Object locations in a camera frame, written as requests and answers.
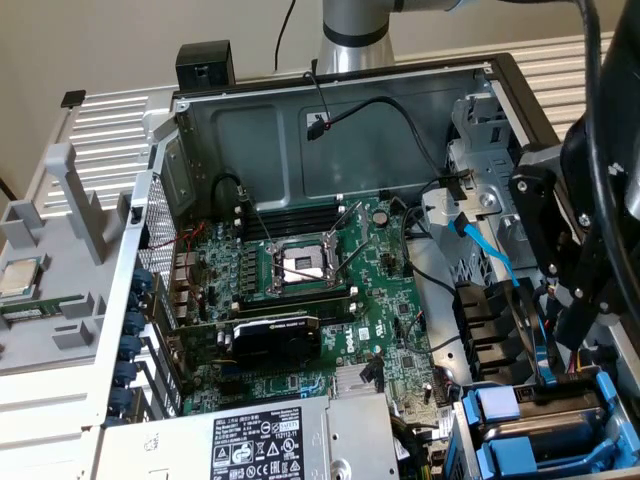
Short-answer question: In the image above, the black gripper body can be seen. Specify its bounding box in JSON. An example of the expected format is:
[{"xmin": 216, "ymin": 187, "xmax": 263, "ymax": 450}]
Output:
[{"xmin": 559, "ymin": 0, "xmax": 640, "ymax": 301}]

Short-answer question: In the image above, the coloured power wire bundle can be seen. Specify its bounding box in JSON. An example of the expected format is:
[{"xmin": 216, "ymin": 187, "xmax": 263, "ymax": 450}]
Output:
[{"xmin": 567, "ymin": 344, "xmax": 604, "ymax": 376}]

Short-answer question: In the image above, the silver socket cover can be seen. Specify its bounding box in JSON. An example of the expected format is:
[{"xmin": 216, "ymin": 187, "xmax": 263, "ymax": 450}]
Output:
[{"xmin": 323, "ymin": 199, "xmax": 374, "ymax": 279}]

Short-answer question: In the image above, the green motherboard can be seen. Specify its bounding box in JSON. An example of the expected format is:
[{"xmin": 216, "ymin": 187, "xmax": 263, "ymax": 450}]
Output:
[{"xmin": 169, "ymin": 192, "xmax": 464, "ymax": 431}]

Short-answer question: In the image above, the black RAM slot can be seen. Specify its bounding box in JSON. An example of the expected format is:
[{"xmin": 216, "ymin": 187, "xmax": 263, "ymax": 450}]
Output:
[
  {"xmin": 232, "ymin": 204, "xmax": 347, "ymax": 240},
  {"xmin": 238, "ymin": 193, "xmax": 347, "ymax": 226},
  {"xmin": 232, "ymin": 299, "xmax": 359, "ymax": 326},
  {"xmin": 229, "ymin": 285, "xmax": 359, "ymax": 311}
]

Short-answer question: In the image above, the hard drive in blue caddy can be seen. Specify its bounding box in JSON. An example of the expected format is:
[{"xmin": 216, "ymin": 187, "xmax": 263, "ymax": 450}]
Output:
[{"xmin": 449, "ymin": 364, "xmax": 640, "ymax": 480}]

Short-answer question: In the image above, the CPU socket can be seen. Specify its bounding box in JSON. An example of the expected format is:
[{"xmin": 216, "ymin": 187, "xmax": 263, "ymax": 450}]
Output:
[{"xmin": 267, "ymin": 233, "xmax": 349, "ymax": 299}]

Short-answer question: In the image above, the thin metal locking lever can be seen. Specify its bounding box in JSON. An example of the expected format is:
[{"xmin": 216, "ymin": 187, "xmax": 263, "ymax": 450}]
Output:
[
  {"xmin": 237, "ymin": 185, "xmax": 277, "ymax": 254},
  {"xmin": 273, "ymin": 263, "xmax": 329, "ymax": 284}
]

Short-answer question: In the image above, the silver heat sink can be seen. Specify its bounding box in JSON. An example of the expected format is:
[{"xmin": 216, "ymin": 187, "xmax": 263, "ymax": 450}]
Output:
[{"xmin": 333, "ymin": 364, "xmax": 386, "ymax": 399}]

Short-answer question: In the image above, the black graphics card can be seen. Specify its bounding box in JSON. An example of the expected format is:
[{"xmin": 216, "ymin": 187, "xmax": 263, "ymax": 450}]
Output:
[{"xmin": 169, "ymin": 309, "xmax": 324, "ymax": 371}]

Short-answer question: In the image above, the open grey PC case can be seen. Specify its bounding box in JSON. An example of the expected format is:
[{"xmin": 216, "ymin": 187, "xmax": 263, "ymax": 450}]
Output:
[{"xmin": 82, "ymin": 52, "xmax": 640, "ymax": 480}]

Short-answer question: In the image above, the black block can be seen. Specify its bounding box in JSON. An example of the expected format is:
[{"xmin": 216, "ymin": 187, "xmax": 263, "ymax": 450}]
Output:
[{"xmin": 175, "ymin": 40, "xmax": 236, "ymax": 94}]

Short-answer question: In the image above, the grey power supply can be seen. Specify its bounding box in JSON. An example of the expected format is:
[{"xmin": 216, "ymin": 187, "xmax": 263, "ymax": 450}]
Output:
[{"xmin": 97, "ymin": 392, "xmax": 401, "ymax": 480}]

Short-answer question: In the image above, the grey parts rack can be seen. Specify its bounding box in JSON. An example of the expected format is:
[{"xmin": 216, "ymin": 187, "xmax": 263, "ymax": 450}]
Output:
[{"xmin": 0, "ymin": 143, "xmax": 132, "ymax": 377}]

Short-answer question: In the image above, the green RAM stick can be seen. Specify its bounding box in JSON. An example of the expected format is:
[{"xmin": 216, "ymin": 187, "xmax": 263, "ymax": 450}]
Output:
[{"xmin": 0, "ymin": 298, "xmax": 67, "ymax": 322}]

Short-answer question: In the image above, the CPU with silver lid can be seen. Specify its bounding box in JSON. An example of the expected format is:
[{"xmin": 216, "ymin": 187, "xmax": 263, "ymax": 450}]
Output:
[{"xmin": 0, "ymin": 258, "xmax": 41, "ymax": 300}]

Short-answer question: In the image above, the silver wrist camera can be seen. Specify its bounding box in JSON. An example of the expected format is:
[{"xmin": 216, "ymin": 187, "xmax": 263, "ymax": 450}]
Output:
[{"xmin": 517, "ymin": 143, "xmax": 566, "ymax": 169}]

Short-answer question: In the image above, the blue SATA wire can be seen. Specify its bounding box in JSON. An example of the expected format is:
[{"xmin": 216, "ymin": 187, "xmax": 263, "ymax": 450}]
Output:
[
  {"xmin": 514, "ymin": 279, "xmax": 559, "ymax": 389},
  {"xmin": 449, "ymin": 212, "xmax": 522, "ymax": 287}
]

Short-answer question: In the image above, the black plastic wire holder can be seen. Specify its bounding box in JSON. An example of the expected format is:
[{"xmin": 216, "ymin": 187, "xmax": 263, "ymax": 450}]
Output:
[{"xmin": 452, "ymin": 281, "xmax": 534, "ymax": 386}]

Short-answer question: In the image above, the black wire plug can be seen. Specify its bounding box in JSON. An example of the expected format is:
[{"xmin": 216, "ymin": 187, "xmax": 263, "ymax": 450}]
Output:
[{"xmin": 362, "ymin": 353, "xmax": 386, "ymax": 394}]

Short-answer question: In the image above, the black wire with connector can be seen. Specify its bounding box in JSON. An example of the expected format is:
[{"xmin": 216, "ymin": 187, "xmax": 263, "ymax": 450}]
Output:
[{"xmin": 305, "ymin": 95, "xmax": 451, "ymax": 181}]

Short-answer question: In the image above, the thin wire with red tie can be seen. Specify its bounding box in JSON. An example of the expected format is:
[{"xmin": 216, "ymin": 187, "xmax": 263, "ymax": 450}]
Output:
[{"xmin": 302, "ymin": 69, "xmax": 334, "ymax": 132}]

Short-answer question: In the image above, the power supply wire bundle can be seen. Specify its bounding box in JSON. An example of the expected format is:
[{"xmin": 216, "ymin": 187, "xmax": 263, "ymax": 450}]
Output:
[{"xmin": 388, "ymin": 412, "xmax": 454, "ymax": 480}]

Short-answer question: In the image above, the thin black hanging cable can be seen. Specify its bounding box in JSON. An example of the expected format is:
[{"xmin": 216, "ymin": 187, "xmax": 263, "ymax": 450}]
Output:
[{"xmin": 273, "ymin": 0, "xmax": 298, "ymax": 72}]

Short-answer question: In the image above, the black looped wire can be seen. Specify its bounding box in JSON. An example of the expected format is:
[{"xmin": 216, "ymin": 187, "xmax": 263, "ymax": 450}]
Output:
[{"xmin": 210, "ymin": 171, "xmax": 251, "ymax": 211}]

